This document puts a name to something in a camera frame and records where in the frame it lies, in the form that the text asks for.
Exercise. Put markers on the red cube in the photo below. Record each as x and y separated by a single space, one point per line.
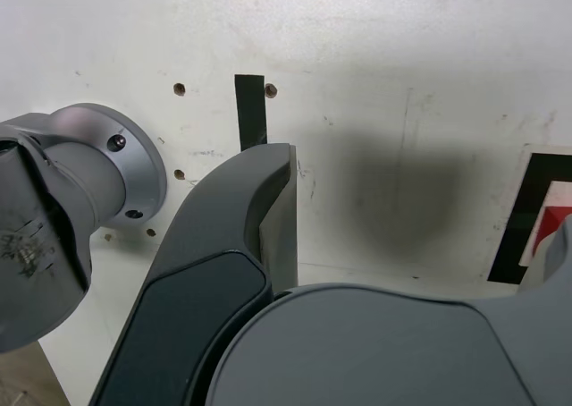
554 222

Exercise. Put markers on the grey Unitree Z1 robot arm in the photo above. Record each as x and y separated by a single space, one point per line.
80 178

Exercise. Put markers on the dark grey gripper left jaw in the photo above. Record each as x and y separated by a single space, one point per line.
210 227

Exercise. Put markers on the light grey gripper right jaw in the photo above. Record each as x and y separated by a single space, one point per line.
357 352

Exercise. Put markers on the black tape square outline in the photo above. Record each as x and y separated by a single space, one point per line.
525 209

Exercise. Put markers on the black tape strip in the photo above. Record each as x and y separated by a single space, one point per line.
251 111

